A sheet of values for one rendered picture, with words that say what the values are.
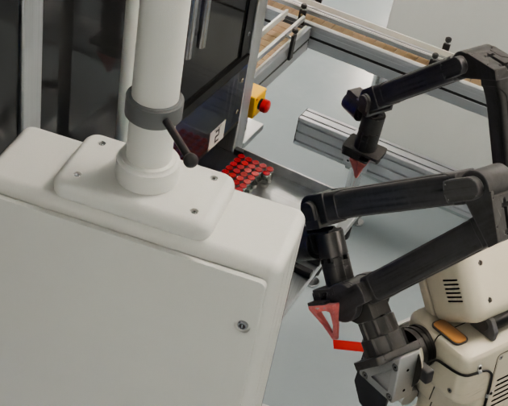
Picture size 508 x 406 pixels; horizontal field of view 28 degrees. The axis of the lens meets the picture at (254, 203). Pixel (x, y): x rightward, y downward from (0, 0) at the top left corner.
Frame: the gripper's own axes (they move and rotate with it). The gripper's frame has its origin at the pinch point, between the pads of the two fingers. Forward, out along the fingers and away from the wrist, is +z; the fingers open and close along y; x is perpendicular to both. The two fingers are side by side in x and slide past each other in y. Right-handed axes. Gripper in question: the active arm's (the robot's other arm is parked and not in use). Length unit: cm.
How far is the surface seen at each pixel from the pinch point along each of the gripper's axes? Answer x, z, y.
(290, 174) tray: -3.7, 12.6, 19.0
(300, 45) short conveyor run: -71, 16, 49
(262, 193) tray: 6.7, 14.4, 22.1
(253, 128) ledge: -19.5, 15.6, 38.9
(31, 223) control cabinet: 110, -50, 20
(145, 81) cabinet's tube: 101, -78, 8
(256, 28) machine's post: -6.7, -24.7, 38.2
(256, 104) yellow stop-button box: -13.3, 2.6, 37.1
